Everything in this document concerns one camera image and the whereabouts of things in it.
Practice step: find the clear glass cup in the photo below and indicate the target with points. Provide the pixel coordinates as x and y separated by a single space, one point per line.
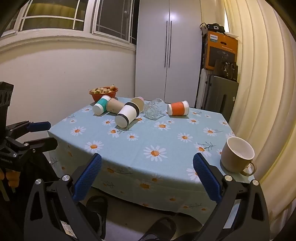
153 109

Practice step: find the person's left hand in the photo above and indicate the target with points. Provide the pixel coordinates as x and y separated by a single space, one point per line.
12 178

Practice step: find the black bag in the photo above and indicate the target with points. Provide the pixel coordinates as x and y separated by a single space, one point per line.
225 69

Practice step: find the teal and white paper cup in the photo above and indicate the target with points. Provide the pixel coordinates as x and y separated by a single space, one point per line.
100 105

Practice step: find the orange cardboard box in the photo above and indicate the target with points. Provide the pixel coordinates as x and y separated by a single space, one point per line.
222 46

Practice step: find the blue daisy print tablecloth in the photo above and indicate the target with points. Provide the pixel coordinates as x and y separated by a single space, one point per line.
150 129

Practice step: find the cream curtain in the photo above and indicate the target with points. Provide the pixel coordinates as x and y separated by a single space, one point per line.
266 92

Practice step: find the beige ceramic mug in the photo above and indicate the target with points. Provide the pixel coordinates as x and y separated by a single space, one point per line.
233 160

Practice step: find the orange plastic bowl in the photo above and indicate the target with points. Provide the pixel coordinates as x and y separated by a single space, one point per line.
103 97

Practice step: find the white black-banded paper cup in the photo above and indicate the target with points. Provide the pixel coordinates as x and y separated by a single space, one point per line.
127 114

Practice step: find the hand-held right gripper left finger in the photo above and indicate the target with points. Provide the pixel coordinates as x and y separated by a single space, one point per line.
88 177

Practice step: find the black sandal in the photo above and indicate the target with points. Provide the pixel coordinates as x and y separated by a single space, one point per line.
97 215
159 228

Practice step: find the orange and white paper cup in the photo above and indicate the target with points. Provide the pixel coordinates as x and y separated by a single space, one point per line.
178 108

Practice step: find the dark grey suitcase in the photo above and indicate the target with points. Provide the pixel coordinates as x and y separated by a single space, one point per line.
219 97

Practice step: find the white wardrobe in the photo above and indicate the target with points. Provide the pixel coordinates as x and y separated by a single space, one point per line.
185 58

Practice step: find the white suitcase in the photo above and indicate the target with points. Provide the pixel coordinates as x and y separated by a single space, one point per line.
204 85

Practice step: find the white framed window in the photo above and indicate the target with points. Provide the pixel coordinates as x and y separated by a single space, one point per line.
69 33

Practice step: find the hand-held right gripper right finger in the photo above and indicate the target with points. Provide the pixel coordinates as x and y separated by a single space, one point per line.
206 178

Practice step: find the brown paper cup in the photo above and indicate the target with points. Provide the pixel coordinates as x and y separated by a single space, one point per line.
115 105

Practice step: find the pile of round snacks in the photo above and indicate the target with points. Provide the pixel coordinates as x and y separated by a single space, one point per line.
103 90

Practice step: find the pink paper cup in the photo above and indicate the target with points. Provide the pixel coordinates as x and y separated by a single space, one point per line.
138 102

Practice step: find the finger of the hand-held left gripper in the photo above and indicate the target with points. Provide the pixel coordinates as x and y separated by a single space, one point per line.
39 126
44 143

